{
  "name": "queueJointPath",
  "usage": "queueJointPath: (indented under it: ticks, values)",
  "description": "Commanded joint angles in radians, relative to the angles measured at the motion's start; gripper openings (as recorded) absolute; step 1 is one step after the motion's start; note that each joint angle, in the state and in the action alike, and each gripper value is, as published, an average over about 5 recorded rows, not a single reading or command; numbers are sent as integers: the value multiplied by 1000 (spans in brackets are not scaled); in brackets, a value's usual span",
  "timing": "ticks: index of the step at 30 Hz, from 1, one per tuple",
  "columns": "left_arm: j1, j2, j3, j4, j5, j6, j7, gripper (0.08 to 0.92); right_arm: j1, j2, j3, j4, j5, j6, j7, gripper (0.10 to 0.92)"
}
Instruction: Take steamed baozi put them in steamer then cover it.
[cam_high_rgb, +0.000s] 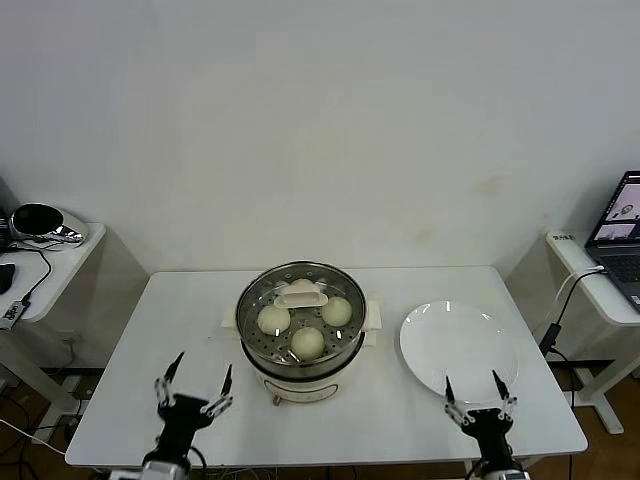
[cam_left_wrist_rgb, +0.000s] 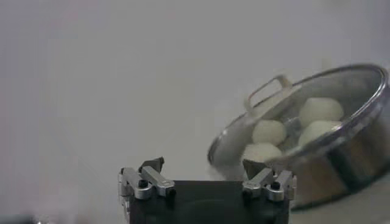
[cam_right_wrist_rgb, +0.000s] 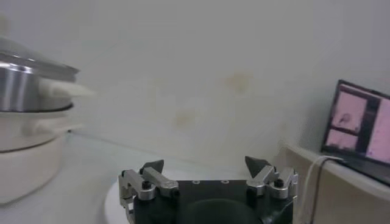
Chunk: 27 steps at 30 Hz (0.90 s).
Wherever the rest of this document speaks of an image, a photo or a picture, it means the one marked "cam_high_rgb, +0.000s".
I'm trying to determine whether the white round plate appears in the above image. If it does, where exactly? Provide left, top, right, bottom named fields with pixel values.
left=398, top=299, right=521, bottom=404

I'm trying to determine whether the white side table with laptop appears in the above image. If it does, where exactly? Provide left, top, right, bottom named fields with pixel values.
left=547, top=232, right=640, bottom=435

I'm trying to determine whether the black computer mouse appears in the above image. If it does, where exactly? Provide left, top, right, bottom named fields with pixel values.
left=0, top=262, right=19, bottom=295

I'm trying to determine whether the white floor cable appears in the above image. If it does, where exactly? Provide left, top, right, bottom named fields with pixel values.
left=0, top=417, right=69, bottom=454

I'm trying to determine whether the chrome rounded headset device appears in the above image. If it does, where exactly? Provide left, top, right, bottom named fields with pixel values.
left=9, top=201, right=92, bottom=249

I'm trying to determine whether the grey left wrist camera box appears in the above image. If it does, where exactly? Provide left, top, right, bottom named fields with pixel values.
left=142, top=459, right=191, bottom=480

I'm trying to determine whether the black floor cable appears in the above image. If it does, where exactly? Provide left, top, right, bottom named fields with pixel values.
left=0, top=389, right=32, bottom=451

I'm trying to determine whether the white side table with headset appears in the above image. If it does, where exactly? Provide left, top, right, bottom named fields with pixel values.
left=0, top=221, right=110, bottom=416

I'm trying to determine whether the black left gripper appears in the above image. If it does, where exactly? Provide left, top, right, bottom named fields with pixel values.
left=153, top=351, right=235, bottom=464

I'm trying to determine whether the black cable with usb adapter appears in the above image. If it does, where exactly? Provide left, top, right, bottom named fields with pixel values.
left=9, top=238, right=55, bottom=304

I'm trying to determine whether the white laptop cable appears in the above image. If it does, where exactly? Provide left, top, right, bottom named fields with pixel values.
left=547, top=266, right=610, bottom=326

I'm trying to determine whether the grey usb adapter box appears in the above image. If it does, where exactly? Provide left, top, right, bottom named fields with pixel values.
left=0, top=297, right=29, bottom=330

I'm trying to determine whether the glass lid with cream handle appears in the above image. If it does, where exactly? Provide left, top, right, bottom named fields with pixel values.
left=235, top=259, right=369, bottom=362

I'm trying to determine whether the cream electric cooking pot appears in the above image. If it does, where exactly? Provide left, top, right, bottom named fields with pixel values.
left=222, top=298, right=385, bottom=405

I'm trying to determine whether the dark grey open laptop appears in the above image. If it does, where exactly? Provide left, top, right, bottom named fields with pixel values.
left=583, top=170, right=640, bottom=314

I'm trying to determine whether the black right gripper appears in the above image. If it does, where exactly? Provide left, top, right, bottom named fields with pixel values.
left=442, top=369, right=519, bottom=469

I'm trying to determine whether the perforated steel steamer basket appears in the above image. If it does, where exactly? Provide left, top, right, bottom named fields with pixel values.
left=235, top=259, right=369, bottom=377

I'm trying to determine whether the dark monitor edge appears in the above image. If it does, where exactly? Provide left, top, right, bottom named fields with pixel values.
left=0, top=172, right=15, bottom=254

